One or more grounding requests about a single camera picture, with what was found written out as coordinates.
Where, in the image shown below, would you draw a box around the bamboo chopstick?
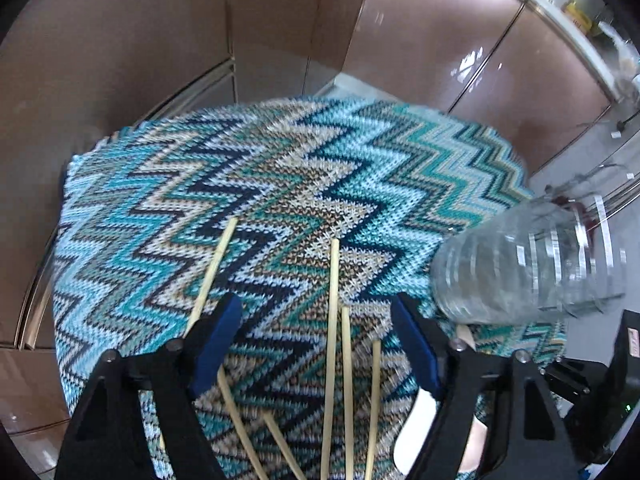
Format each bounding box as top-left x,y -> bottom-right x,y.
341,307 -> 355,480
320,238 -> 340,480
262,412 -> 306,480
217,366 -> 269,480
183,217 -> 239,336

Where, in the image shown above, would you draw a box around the copper lower cabinets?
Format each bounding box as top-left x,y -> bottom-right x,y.
1,0 -> 613,432

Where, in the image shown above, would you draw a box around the white ceramic spoon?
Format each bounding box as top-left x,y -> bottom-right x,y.
393,389 -> 437,476

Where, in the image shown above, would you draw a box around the zigzag knitted table mat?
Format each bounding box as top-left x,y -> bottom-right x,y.
51,96 -> 569,480

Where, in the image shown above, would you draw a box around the clear wire utensil holder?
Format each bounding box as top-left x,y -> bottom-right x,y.
431,194 -> 627,325

